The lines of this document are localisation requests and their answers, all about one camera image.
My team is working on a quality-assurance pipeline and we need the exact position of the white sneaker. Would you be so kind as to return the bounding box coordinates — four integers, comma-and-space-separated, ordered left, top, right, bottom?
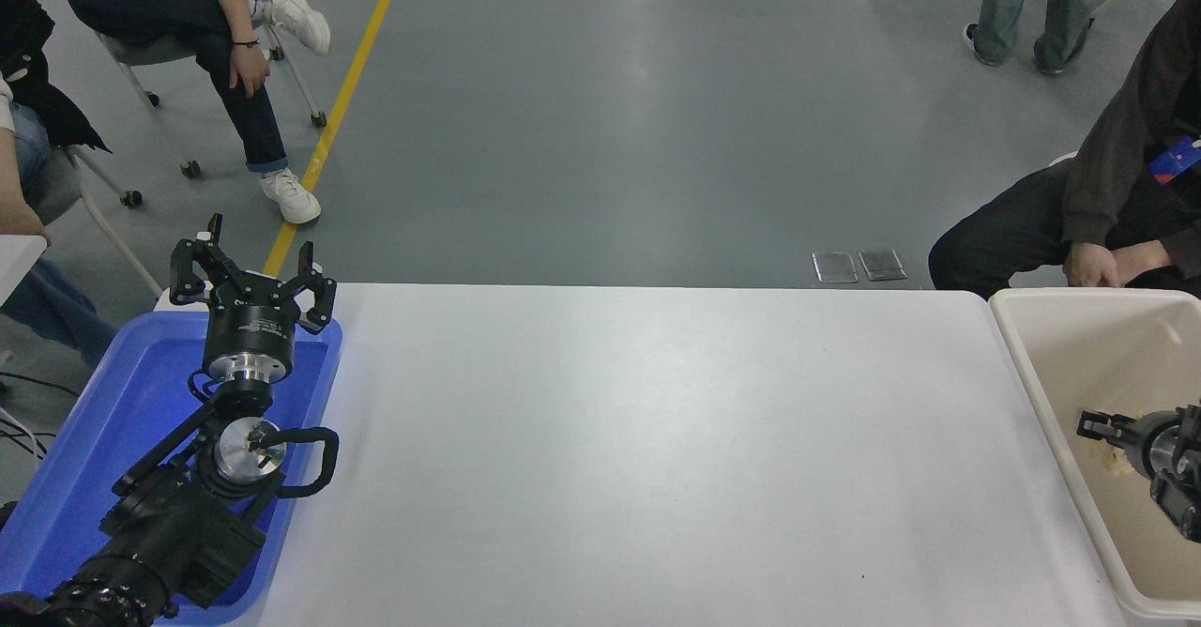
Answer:
260, 0, 332, 57
258, 168, 323, 226

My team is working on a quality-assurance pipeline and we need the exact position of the large pale bin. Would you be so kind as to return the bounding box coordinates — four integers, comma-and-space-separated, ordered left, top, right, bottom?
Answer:
988, 287, 1201, 624

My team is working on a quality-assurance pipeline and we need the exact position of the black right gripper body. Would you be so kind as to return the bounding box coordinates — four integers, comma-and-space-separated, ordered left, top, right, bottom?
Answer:
1117, 408, 1171, 481

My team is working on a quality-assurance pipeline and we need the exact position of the person with blue badge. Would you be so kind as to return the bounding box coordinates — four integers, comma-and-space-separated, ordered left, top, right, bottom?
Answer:
928, 0, 1201, 300

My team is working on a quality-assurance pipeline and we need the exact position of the seated person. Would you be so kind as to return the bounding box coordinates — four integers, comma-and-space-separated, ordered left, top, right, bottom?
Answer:
64, 0, 332, 225

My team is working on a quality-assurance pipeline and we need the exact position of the grey wheeled chair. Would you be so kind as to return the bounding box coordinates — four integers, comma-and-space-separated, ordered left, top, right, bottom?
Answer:
26, 144, 165, 299

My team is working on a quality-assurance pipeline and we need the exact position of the white side table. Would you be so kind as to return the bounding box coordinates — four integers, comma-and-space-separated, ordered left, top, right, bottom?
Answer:
0, 235, 48, 307

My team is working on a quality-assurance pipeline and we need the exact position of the person in dark jacket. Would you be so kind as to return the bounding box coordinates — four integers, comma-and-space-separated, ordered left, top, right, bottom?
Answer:
0, 0, 120, 367

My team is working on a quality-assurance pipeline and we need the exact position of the silver floor plate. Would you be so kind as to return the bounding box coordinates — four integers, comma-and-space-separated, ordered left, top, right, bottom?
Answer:
858, 249, 909, 283
812, 252, 860, 284

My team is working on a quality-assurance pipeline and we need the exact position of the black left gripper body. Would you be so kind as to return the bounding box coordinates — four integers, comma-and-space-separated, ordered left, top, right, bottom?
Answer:
203, 282, 301, 365

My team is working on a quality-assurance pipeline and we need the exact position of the white floor cable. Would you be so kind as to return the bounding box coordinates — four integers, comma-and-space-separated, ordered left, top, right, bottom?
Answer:
0, 406, 50, 461

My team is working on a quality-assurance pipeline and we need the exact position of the tan paper ball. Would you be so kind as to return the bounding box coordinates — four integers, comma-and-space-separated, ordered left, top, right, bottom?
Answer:
1088, 437, 1141, 479

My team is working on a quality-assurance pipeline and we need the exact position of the blue plastic tray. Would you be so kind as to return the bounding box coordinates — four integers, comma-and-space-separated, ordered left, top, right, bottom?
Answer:
0, 311, 343, 626

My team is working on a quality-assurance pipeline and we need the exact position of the black floor cable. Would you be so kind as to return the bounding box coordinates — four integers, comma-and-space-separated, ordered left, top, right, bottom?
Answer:
0, 372, 84, 401

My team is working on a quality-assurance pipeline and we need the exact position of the badge person's right hand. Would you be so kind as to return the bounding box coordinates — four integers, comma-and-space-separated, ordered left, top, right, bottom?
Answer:
1110, 239, 1174, 286

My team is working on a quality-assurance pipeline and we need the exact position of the seated person's hand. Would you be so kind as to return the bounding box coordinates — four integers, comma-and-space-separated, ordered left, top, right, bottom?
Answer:
229, 42, 272, 99

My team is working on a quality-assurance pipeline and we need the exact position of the badge person's left hand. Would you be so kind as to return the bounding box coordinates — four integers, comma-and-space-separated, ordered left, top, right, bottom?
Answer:
1062, 241, 1119, 289

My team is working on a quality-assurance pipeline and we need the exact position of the white wheeled chair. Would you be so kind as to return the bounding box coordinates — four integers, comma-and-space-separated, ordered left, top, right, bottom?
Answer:
23, 0, 329, 180

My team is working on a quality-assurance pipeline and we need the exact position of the blue name badge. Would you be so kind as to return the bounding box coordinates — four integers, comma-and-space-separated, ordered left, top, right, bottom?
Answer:
1147, 135, 1201, 186

